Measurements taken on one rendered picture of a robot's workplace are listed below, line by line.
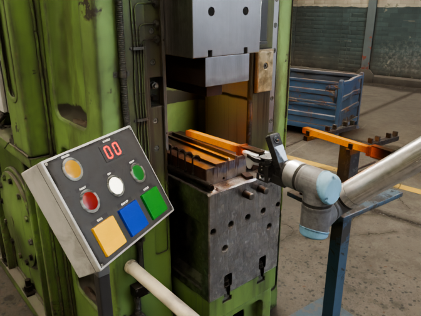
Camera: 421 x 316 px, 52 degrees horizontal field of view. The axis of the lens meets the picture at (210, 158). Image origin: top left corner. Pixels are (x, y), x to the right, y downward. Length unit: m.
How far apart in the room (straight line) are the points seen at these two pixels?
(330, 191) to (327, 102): 3.96
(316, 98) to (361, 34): 4.36
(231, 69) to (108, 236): 0.73
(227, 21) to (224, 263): 0.87
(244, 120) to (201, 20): 0.58
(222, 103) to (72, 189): 1.04
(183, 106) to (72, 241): 1.10
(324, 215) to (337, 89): 3.88
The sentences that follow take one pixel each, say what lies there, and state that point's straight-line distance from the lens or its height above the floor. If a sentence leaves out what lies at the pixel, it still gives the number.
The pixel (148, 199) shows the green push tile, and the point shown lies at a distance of 1.20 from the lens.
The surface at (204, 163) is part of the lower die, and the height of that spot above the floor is 0.98.
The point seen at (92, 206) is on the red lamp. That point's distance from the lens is 1.06.
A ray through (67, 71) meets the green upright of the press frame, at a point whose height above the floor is 1.29.
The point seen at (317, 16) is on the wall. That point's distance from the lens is 9.93.
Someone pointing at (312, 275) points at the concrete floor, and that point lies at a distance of 2.74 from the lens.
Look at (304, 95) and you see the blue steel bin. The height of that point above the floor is 0.49.
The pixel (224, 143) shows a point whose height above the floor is 1.05.
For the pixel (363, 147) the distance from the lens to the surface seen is 1.66.
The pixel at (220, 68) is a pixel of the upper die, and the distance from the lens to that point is 1.47.
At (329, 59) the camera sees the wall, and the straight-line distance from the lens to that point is 9.83.
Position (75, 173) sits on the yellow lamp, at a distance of 1.06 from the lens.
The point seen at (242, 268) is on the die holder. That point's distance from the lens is 1.76.
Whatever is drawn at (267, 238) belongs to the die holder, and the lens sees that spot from 1.80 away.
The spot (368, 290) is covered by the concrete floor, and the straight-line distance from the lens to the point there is 2.71.
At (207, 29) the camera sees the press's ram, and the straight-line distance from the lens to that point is 1.42.
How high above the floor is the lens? 1.53
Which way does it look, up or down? 20 degrees down
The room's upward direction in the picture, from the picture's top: straight up
